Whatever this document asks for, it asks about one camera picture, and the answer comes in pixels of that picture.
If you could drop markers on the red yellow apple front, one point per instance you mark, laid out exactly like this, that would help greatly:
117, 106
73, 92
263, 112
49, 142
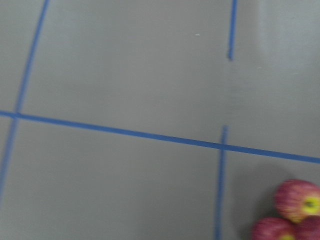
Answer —
273, 228

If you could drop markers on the lone red yellow apple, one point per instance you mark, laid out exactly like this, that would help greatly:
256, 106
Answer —
308, 229

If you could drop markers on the red yellow apple side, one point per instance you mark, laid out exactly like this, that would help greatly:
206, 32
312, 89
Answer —
297, 199

